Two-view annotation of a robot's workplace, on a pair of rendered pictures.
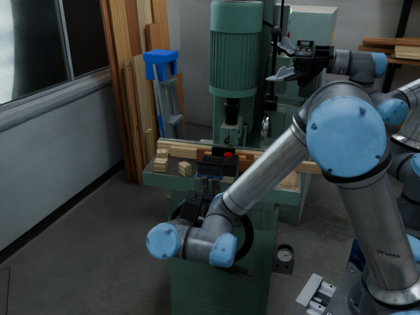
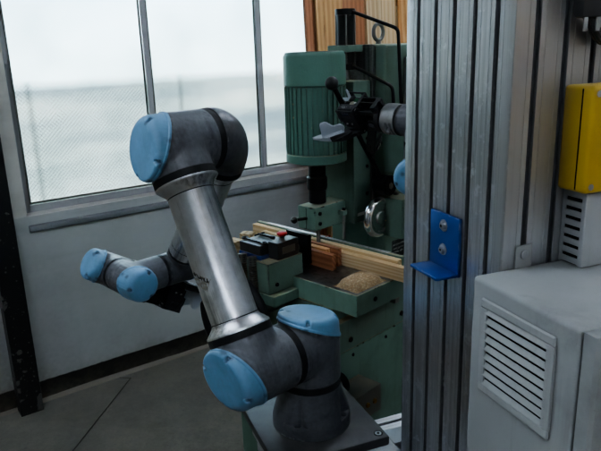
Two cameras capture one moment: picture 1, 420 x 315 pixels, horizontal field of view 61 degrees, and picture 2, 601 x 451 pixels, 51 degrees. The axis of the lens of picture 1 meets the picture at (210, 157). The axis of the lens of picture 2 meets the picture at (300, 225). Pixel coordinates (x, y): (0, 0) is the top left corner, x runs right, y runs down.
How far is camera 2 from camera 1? 1.07 m
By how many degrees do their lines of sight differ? 33
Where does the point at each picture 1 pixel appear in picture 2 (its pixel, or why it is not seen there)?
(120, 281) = (229, 427)
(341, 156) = (140, 161)
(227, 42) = (291, 97)
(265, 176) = not seen: hidden behind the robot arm
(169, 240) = (93, 261)
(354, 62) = (398, 117)
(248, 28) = (310, 80)
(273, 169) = not seen: hidden behind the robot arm
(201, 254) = (113, 280)
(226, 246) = (130, 274)
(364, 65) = not seen: hidden behind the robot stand
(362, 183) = (164, 191)
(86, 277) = (197, 411)
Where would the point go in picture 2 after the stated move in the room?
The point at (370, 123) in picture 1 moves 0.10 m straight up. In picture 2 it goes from (149, 129) to (143, 68)
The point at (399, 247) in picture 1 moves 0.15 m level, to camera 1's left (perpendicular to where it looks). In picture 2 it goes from (207, 270) to (144, 257)
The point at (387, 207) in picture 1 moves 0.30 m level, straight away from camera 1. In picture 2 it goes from (191, 222) to (343, 199)
